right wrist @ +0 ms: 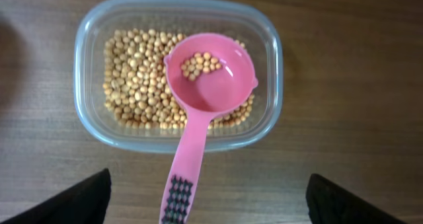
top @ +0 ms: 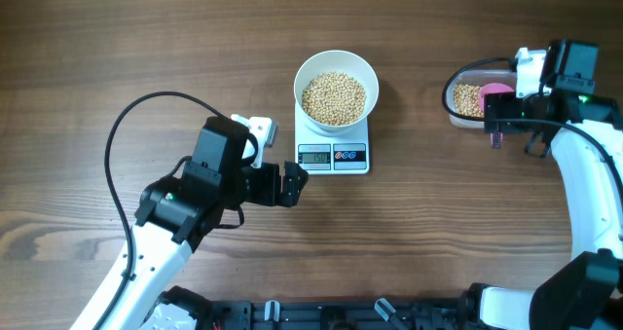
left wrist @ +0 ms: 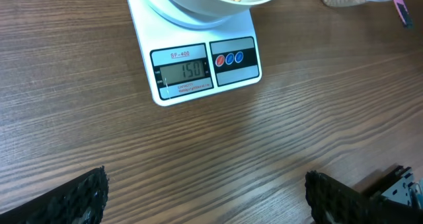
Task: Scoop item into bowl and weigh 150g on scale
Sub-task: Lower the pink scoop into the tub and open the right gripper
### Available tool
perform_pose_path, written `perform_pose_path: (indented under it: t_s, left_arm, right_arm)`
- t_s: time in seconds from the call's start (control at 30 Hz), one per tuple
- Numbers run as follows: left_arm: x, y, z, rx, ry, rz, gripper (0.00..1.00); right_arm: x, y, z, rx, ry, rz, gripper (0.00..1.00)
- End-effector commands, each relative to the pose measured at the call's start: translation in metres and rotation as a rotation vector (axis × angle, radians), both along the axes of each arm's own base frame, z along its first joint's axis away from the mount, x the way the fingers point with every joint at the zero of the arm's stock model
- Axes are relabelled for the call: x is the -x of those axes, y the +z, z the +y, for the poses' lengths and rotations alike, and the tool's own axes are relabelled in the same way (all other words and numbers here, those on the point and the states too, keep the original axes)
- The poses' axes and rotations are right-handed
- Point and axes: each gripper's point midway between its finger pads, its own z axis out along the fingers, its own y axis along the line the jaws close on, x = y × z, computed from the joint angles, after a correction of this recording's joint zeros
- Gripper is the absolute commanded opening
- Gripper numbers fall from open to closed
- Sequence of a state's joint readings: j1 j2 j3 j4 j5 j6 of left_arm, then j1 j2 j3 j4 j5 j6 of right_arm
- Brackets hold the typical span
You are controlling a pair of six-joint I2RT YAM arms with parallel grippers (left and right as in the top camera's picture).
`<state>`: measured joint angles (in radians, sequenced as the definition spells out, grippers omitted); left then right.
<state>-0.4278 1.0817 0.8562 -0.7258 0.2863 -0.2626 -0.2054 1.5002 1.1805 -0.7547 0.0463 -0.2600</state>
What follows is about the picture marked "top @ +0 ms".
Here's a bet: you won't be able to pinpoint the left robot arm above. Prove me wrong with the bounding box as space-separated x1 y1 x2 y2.
73 116 309 329

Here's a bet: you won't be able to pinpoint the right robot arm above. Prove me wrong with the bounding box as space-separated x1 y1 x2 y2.
442 39 622 329

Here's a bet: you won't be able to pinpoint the left black cable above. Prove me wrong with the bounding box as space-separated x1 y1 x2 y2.
92 91 230 330

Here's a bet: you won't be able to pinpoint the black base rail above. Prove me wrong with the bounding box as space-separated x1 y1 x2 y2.
141 286 484 330

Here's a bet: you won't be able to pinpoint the clear plastic container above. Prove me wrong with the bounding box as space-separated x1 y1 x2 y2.
445 70 517 118

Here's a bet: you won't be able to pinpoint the white digital kitchen scale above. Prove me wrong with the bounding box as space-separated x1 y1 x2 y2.
295 106 370 175

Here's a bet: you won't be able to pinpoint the white bowl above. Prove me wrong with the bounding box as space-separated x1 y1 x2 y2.
293 50 381 133

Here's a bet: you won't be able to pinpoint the soybeans in bowl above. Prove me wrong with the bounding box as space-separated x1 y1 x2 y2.
302 72 367 126

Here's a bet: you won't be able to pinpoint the pink measuring scoop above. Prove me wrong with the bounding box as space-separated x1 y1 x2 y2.
478 83 514 149

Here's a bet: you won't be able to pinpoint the soybeans pile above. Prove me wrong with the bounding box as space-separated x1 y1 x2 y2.
453 84 484 118

